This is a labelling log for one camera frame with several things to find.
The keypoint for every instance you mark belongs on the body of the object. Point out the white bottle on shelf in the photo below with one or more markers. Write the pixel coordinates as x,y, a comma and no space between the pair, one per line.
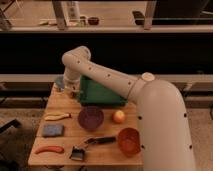
73,12

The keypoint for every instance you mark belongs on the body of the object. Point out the small jar on shelf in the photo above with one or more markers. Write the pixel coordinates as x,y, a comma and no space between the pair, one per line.
82,21

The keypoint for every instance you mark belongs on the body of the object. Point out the orange red bowl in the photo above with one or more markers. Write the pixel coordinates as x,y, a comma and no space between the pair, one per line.
128,141

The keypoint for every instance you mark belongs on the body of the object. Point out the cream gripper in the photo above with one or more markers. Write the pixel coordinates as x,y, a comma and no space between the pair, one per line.
72,88

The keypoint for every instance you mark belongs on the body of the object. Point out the blue sponge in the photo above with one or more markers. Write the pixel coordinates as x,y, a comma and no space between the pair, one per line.
52,130

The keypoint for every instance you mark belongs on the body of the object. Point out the pale object on shelf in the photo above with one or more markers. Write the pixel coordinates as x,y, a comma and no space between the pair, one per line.
47,23

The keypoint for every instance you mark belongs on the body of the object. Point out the yellow banana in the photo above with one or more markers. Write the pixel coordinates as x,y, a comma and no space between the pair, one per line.
57,117

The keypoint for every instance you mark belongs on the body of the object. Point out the purple bowl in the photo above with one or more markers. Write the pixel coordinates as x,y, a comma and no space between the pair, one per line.
90,118

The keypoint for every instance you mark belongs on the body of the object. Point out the green plastic tray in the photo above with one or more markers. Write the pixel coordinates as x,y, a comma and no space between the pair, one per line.
93,93

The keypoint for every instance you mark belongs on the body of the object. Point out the yellow red apple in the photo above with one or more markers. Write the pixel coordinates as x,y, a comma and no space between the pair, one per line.
118,116

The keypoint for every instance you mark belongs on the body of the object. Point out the dark red bowl on shelf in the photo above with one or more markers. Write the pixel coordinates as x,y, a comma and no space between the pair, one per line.
93,21

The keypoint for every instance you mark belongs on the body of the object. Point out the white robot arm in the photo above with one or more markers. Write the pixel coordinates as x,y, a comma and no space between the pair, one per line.
164,128

